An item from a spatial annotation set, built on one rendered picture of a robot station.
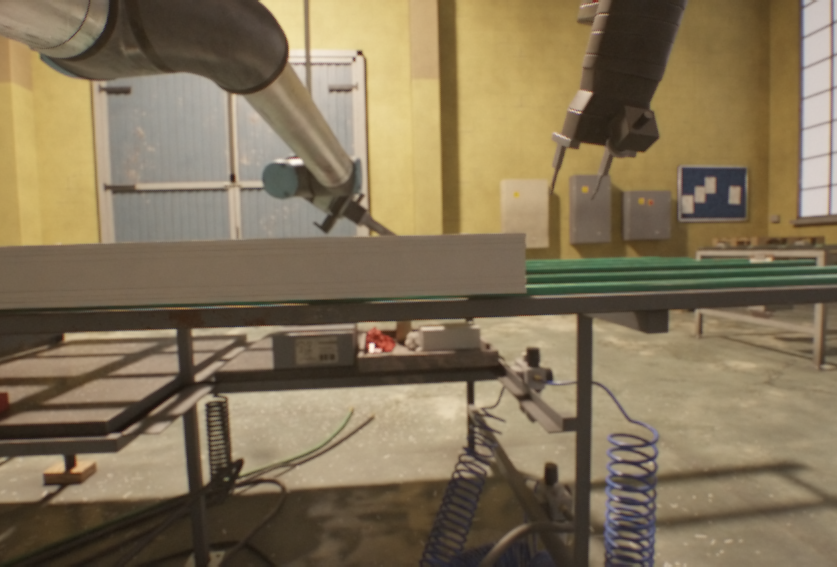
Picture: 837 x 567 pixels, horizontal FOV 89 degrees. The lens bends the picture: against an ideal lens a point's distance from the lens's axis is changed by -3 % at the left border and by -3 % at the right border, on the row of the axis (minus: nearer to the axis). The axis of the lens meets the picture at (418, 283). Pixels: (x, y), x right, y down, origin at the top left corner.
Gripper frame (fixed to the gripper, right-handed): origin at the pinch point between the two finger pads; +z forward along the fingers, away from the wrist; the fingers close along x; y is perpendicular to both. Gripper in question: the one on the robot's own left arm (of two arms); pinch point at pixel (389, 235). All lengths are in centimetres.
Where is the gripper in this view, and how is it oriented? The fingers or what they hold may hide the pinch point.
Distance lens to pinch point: 123.3
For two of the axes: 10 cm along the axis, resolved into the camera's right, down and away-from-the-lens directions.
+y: 5.5, -8.3, -0.2
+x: -0.7, -0.7, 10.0
